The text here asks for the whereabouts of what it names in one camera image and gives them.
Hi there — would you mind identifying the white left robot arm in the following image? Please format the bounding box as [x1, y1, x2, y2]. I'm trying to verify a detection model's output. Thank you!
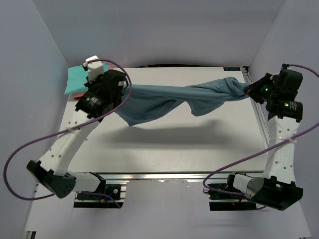
[26, 70, 127, 199]

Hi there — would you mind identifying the blue label sticker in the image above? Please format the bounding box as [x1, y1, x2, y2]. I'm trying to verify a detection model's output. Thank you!
[223, 67, 241, 71]

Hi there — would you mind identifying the blue t shirt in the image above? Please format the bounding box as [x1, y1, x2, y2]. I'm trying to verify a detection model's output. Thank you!
[116, 77, 248, 126]

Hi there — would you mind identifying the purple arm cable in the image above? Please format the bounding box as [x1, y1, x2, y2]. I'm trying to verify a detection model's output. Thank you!
[3, 58, 132, 201]
[202, 64, 319, 212]

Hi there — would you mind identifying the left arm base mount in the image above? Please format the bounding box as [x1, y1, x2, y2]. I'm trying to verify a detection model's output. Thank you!
[73, 180, 128, 209]

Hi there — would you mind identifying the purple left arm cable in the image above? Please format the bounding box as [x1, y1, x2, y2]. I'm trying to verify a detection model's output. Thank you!
[3, 58, 132, 201]

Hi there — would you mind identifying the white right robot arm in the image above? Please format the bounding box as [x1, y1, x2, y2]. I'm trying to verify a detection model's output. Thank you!
[225, 64, 303, 211]

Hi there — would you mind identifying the teal folded t shirt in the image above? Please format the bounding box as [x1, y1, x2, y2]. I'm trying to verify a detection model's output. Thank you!
[64, 62, 108, 95]

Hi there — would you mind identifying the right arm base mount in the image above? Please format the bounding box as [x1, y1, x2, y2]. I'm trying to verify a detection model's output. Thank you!
[203, 187, 257, 212]

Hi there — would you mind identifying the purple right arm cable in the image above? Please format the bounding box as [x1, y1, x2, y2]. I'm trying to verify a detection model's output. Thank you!
[202, 64, 319, 212]

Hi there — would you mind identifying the pink folded t shirt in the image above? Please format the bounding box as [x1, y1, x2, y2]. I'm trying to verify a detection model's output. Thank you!
[64, 66, 88, 98]

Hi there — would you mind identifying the aluminium table frame rail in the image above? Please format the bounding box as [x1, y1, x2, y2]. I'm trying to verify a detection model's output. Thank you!
[241, 67, 270, 148]

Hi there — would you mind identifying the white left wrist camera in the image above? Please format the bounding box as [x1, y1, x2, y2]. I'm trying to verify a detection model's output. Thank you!
[82, 55, 105, 83]

